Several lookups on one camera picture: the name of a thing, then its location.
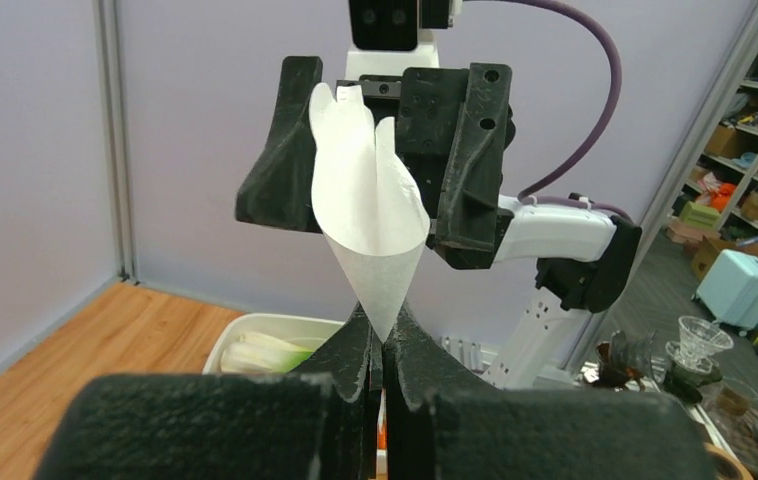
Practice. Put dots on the white plastic tray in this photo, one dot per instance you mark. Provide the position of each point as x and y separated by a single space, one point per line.
306 332

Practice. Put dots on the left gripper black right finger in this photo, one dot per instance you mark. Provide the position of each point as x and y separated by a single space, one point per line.
444 422

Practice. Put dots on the light blue suitcase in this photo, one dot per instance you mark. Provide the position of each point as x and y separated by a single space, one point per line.
729 289

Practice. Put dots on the white paper coffee filter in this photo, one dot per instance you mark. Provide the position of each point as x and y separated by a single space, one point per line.
366 202

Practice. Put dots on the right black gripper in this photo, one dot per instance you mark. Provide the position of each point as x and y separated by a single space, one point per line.
451 129

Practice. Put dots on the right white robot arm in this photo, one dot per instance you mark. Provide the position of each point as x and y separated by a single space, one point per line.
583 252

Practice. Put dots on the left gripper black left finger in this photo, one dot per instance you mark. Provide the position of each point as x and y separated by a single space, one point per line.
314 422

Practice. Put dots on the aluminium frame post left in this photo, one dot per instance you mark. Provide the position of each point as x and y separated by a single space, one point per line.
110 62

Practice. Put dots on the green bok choy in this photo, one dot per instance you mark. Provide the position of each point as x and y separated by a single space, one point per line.
259 353

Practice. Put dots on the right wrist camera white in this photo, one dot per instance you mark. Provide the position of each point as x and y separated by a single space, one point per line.
391 36

